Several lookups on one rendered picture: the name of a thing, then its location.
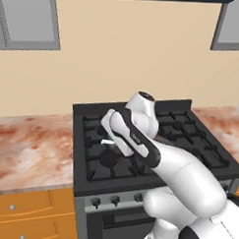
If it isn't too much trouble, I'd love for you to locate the black hob knob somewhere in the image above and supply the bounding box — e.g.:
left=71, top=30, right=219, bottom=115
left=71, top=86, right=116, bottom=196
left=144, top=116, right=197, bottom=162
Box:
left=109, top=194, right=122, bottom=209
left=90, top=196, right=102, bottom=210
left=133, top=192, right=145, bottom=204

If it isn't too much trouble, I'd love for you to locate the black oven door handle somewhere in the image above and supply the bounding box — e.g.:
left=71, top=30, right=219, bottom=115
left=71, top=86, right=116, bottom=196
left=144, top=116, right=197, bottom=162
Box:
left=101, top=212, right=156, bottom=231

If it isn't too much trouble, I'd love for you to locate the dark oven door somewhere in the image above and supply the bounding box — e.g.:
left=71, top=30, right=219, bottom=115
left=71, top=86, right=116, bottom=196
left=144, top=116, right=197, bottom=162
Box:
left=85, top=205, right=159, bottom=239

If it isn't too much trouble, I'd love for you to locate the black gas hob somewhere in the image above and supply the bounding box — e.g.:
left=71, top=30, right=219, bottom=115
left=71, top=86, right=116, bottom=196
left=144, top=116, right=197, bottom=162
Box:
left=68, top=93, right=239, bottom=206

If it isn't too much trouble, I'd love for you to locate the orange drawer front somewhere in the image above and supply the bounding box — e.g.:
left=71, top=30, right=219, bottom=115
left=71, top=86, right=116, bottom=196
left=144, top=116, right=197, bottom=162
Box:
left=0, top=184, right=76, bottom=228
left=0, top=209, right=80, bottom=239

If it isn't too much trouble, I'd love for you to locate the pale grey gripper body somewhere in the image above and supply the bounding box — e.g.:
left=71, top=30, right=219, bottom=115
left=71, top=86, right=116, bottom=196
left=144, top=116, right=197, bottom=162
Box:
left=99, top=139, right=118, bottom=148

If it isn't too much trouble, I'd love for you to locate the grey oven front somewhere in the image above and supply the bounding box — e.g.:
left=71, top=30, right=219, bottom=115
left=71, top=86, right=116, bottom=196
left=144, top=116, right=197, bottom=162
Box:
left=72, top=171, right=239, bottom=239

